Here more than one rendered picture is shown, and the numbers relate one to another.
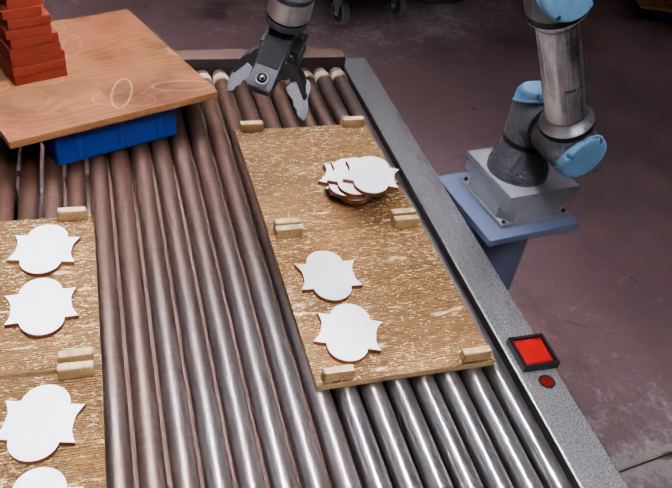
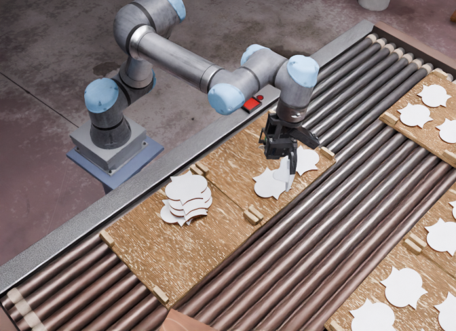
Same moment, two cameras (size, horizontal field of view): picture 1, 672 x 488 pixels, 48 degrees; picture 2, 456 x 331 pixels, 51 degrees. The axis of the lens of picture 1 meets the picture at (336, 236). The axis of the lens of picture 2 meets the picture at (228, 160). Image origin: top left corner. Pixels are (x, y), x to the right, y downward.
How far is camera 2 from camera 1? 193 cm
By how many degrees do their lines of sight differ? 73
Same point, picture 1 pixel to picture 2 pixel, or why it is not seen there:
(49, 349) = (416, 264)
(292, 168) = (188, 247)
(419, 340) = not seen: hidden behind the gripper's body
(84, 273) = (366, 289)
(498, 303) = (225, 123)
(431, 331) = not seen: hidden behind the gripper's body
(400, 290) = (254, 154)
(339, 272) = (267, 179)
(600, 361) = (57, 188)
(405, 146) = (105, 206)
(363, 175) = (191, 189)
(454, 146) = not seen: outside the picture
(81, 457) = (440, 213)
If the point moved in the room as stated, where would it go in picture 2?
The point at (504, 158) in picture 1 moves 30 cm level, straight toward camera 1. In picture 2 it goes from (124, 130) to (205, 121)
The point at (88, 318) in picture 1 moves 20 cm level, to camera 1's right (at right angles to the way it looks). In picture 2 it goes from (387, 263) to (353, 213)
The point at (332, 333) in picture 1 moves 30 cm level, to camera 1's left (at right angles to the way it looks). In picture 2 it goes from (307, 164) to (351, 230)
